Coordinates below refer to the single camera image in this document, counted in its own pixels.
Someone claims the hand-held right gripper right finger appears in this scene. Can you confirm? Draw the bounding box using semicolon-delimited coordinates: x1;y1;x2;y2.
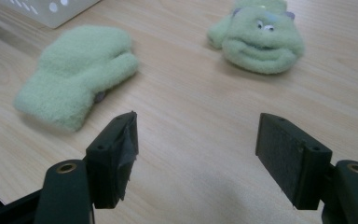
255;112;334;211

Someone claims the green fuzzy mitten with face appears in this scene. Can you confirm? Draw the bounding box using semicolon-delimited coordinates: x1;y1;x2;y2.
206;0;306;76

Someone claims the white perforated box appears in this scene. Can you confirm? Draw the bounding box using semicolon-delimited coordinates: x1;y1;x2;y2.
0;0;103;30

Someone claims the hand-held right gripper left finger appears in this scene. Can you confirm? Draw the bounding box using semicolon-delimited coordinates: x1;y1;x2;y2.
85;110;140;210

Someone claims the plain green fuzzy mitten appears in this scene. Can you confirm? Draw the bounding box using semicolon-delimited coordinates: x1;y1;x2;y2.
13;24;140;133

